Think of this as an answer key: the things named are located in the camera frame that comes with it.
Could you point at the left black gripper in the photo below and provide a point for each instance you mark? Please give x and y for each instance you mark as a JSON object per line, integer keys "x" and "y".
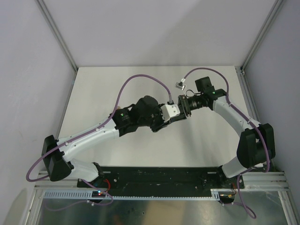
{"x": 161, "y": 125}

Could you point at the grey slotted cable duct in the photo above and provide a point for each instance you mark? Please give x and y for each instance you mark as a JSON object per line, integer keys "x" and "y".
{"x": 211, "y": 195}

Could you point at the right aluminium frame post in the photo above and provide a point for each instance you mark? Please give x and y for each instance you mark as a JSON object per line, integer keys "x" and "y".
{"x": 266, "y": 26}

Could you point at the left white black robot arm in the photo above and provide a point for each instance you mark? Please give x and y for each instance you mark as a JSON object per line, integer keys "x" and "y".
{"x": 59, "y": 155}

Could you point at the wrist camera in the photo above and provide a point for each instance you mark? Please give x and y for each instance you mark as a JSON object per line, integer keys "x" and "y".
{"x": 169, "y": 111}
{"x": 181, "y": 85}

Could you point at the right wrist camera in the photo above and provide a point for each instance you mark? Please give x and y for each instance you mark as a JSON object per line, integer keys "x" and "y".
{"x": 181, "y": 85}

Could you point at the shiny metal base plate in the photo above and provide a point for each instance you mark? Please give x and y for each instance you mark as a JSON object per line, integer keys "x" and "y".
{"x": 124, "y": 212}

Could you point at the left aluminium frame post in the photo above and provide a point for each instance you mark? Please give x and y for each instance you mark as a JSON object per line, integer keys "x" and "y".
{"x": 56, "y": 33}

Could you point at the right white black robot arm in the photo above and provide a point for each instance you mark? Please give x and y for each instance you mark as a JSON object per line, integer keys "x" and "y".
{"x": 256, "y": 144}

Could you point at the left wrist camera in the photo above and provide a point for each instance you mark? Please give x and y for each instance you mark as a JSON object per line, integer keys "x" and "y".
{"x": 169, "y": 111}

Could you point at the aluminium frame post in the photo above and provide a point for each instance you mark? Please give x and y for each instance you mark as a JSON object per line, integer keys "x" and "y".
{"x": 56, "y": 33}
{"x": 266, "y": 26}

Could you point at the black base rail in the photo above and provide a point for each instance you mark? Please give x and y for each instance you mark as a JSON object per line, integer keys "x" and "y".
{"x": 164, "y": 180}

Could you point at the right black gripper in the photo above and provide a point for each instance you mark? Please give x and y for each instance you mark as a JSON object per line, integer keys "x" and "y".
{"x": 184, "y": 101}

